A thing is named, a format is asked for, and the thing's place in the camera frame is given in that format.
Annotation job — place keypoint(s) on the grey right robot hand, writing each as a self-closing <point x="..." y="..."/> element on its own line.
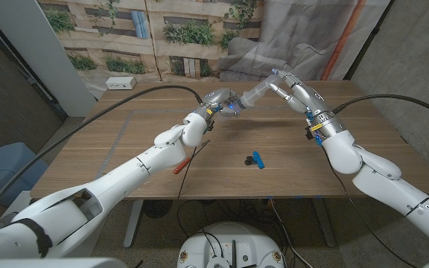
<point x="311" y="98"/>

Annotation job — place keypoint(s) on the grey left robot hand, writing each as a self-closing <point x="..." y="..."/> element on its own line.
<point x="218" y="97"/>

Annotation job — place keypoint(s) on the large clear plastic syringe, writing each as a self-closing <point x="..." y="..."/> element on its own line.
<point x="255" y="95"/>

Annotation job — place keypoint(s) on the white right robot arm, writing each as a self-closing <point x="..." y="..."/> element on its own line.
<point x="386" y="182"/>

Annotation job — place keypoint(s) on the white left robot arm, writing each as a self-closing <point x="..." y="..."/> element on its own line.
<point x="125" y="178"/>

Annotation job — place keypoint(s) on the blue and black binder clip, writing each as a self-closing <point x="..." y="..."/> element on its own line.
<point x="259" y="160"/>

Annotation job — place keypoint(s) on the printed fabric backdrop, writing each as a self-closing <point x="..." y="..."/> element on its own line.
<point x="199" y="56"/>

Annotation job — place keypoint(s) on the black backdrop stand pole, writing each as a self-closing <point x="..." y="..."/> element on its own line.
<point x="367" y="41"/>

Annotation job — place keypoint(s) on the white power strip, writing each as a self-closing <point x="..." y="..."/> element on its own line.
<point x="120" y="82"/>

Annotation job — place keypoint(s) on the black round floor object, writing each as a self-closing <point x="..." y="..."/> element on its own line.
<point x="157" y="208"/>

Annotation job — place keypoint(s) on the grey table leg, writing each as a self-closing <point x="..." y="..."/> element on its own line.
<point x="326" y="227"/>
<point x="132" y="227"/>

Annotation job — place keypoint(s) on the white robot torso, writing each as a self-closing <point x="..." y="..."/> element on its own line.
<point x="233" y="242"/>

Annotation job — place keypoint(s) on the white column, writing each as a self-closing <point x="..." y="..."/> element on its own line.
<point x="39" y="48"/>

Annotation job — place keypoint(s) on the blue-grey bin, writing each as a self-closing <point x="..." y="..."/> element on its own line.
<point x="2" y="171"/>

